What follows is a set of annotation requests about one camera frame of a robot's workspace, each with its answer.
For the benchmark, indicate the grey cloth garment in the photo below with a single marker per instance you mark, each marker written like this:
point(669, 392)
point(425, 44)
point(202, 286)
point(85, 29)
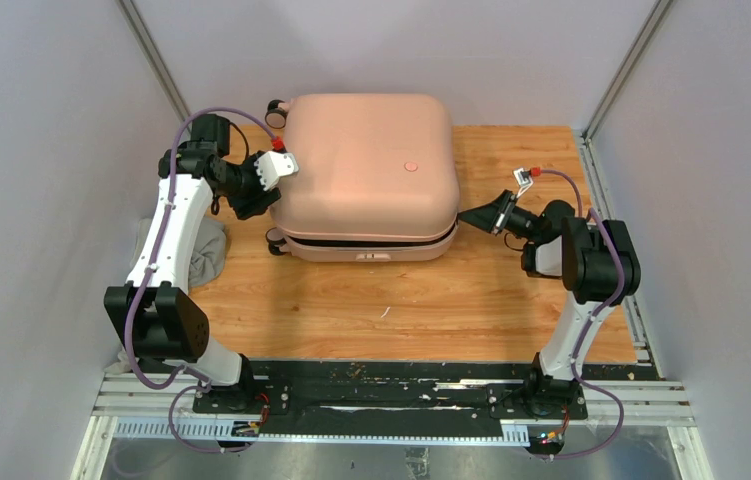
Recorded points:
point(207, 261)

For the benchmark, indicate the pink suitcase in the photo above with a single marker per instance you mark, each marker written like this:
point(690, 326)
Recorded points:
point(377, 179)

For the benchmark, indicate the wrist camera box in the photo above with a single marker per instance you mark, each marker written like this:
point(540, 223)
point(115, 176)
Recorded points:
point(524, 179)
point(272, 166)

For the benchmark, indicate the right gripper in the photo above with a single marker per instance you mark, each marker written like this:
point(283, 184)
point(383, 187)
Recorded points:
point(488, 216)

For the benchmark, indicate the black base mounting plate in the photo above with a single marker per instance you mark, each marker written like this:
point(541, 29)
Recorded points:
point(384, 398)

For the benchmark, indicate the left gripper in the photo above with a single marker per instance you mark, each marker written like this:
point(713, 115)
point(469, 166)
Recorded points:
point(258, 199)

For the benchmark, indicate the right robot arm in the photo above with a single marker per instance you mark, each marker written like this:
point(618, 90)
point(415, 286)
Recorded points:
point(597, 265)

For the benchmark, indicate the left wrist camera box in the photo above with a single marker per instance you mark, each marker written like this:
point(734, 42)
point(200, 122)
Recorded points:
point(272, 166)

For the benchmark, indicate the aluminium frame rails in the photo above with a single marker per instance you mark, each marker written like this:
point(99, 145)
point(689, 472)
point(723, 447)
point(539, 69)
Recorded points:
point(126, 409)

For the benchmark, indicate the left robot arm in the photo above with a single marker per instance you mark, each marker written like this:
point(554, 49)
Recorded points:
point(217, 153)

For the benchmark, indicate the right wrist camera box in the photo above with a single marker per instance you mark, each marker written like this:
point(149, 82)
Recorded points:
point(524, 179)

